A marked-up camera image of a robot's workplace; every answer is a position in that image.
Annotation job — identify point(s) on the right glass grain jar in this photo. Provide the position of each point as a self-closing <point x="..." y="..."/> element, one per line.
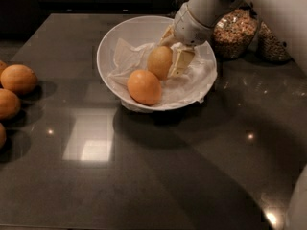
<point x="269" y="47"/>

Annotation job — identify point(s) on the glass grain jar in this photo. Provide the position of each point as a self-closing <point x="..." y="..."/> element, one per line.
<point x="233" y="33"/>
<point x="269" y="47"/>

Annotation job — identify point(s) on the white paper liner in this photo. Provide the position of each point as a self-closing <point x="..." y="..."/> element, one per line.
<point x="190" y="87"/>

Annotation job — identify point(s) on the white bowl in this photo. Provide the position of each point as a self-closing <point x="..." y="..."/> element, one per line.
<point x="136" y="31"/>

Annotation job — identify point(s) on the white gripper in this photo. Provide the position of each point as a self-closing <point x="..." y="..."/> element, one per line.
<point x="189" y="27"/>

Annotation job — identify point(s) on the middle glass grain jar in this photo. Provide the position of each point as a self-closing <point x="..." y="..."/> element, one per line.
<point x="233" y="33"/>

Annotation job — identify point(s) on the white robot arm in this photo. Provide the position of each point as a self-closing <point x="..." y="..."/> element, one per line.
<point x="249" y="151"/>

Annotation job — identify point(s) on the orange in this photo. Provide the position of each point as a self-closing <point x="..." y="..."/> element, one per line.
<point x="159" y="61"/>
<point x="3" y="136"/>
<point x="19" y="79"/>
<point x="9" y="104"/>
<point x="3" y="66"/>
<point x="144" y="87"/>

